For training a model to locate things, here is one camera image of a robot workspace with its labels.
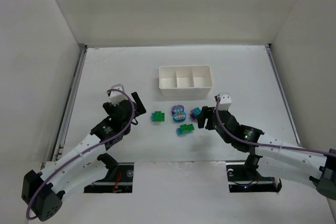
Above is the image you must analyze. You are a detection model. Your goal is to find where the green lego bottom stack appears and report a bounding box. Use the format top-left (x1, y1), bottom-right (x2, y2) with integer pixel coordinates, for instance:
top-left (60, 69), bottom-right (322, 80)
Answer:
top-left (180, 124), bottom-right (195, 134)

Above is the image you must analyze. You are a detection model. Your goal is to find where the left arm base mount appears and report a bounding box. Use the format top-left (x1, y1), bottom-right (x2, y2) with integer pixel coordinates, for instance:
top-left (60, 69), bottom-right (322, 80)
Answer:
top-left (84, 154), bottom-right (134, 194)

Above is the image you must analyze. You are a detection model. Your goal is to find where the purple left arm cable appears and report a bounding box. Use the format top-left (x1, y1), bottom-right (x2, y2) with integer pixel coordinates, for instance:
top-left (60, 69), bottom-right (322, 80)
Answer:
top-left (25, 89), bottom-right (136, 221)

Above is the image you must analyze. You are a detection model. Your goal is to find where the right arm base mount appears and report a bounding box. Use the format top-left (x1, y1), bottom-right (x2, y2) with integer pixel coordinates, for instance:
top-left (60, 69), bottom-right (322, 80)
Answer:
top-left (226, 154), bottom-right (282, 193)

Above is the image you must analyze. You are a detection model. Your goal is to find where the teal monster face lego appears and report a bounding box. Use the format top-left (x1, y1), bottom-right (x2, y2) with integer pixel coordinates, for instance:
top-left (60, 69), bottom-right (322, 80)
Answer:
top-left (173, 112), bottom-right (187, 123)

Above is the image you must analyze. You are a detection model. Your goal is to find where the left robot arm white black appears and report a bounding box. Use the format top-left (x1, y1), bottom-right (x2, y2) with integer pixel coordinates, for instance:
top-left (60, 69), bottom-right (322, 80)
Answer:
top-left (22, 88), bottom-right (146, 221)

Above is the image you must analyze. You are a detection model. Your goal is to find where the white three-compartment container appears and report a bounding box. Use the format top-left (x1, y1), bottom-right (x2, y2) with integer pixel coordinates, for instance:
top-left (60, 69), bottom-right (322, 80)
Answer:
top-left (159, 65), bottom-right (213, 98)

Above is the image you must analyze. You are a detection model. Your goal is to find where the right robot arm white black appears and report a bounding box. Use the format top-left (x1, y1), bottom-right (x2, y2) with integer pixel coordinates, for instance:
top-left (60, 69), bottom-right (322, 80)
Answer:
top-left (196, 106), bottom-right (335, 199)

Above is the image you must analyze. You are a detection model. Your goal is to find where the green lego stack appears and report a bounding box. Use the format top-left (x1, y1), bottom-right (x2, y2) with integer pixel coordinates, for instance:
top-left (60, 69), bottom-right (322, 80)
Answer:
top-left (180, 124), bottom-right (195, 134)
top-left (154, 111), bottom-right (165, 122)

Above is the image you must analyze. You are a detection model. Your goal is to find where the teal lego bottom stack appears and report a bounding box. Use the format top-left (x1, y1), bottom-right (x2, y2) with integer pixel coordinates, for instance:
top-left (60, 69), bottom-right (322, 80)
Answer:
top-left (176, 128), bottom-right (183, 136)

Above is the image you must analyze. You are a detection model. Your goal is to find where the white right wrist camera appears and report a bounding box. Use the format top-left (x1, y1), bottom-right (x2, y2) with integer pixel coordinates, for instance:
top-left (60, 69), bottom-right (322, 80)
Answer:
top-left (215, 93), bottom-right (232, 111)

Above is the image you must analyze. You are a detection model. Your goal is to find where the small teal lego brick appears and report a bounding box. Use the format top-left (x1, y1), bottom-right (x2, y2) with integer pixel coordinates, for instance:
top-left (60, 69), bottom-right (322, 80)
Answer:
top-left (192, 107), bottom-right (201, 115)

